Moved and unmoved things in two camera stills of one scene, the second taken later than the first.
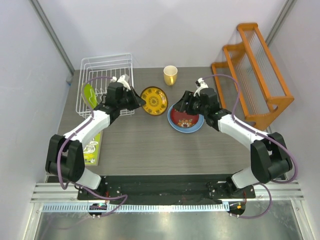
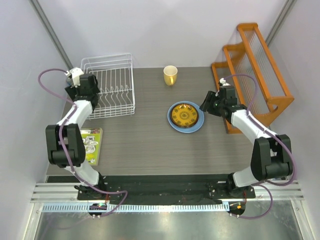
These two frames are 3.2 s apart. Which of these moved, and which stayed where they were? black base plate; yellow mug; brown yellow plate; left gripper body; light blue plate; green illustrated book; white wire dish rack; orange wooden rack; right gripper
Moved: right gripper; left gripper body; brown yellow plate
Stayed: light blue plate; green illustrated book; black base plate; yellow mug; white wire dish rack; orange wooden rack
